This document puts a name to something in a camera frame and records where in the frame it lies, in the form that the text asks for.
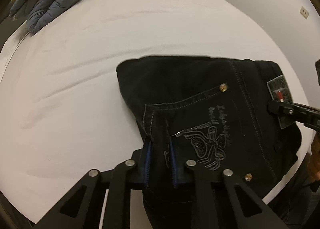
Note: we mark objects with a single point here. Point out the black denim pants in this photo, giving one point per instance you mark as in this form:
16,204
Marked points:
216,111

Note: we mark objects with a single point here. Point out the white bed sheet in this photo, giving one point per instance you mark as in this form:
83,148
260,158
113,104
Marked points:
61,109

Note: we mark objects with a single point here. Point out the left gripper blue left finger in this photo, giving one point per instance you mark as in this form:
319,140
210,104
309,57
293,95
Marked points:
145,161

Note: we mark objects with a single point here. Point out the person's right hand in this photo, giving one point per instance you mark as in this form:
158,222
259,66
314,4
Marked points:
314,163

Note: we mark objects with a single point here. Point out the lower wall socket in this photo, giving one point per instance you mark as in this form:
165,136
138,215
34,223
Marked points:
304,12

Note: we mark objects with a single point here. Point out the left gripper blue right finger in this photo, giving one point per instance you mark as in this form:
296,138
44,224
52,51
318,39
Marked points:
176,164

